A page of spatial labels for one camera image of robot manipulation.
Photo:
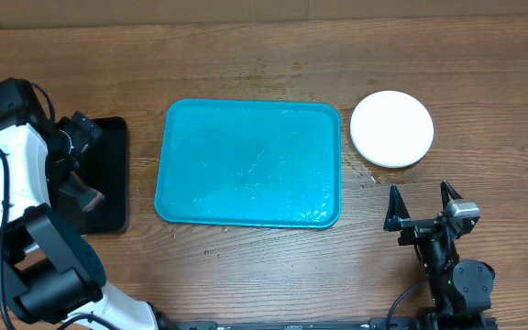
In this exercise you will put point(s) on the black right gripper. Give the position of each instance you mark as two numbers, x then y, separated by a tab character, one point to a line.
414	227

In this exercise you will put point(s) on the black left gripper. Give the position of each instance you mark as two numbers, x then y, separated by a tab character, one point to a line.
82	132

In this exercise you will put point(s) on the white plate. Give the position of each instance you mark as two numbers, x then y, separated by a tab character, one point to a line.
391	129

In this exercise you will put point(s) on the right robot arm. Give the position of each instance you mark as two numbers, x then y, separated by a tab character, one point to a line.
460	289

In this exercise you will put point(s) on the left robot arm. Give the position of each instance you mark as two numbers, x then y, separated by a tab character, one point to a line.
61	180

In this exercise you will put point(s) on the black plastic tray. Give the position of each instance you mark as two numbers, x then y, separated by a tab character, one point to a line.
105	168

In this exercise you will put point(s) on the teal plastic tray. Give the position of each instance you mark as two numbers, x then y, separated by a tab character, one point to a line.
250	163

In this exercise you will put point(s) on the cardboard backdrop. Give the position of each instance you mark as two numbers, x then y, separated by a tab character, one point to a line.
17	14

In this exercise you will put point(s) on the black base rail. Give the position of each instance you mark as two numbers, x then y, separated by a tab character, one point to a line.
376	323

